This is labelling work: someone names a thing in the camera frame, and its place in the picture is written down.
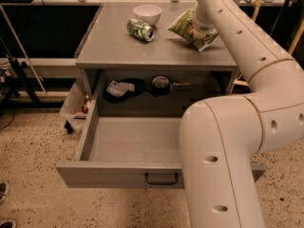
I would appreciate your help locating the green jalapeno chip bag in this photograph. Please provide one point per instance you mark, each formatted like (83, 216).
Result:
(183, 26)

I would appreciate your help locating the clear plastic bin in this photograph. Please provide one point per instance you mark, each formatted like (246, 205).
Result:
(74, 105)

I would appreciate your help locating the black sneaker upper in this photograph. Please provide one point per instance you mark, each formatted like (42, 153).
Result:
(4, 191)

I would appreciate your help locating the white ceramic bowl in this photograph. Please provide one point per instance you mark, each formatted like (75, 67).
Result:
(150, 14)

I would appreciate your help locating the grey open top drawer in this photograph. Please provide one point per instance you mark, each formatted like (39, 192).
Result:
(117, 151)

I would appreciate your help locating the wooden stick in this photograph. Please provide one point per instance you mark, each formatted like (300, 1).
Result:
(256, 11)

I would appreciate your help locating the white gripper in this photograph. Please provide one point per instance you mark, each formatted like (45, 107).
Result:
(201, 26)

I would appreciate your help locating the black tripod stand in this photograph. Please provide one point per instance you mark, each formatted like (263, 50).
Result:
(20, 74)

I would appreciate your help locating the green soda can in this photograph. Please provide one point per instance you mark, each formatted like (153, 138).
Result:
(140, 29)

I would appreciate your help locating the black drawer handle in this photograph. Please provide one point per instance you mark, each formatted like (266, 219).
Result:
(161, 179)

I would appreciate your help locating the black sneaker lower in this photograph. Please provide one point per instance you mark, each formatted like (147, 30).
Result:
(7, 224)

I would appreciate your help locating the grey cabinet counter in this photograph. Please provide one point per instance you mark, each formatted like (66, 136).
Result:
(193, 75)

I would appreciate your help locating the black sneaker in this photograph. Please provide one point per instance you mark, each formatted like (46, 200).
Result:
(4, 191)
(7, 224)

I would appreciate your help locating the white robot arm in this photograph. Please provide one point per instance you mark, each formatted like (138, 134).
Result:
(218, 136)

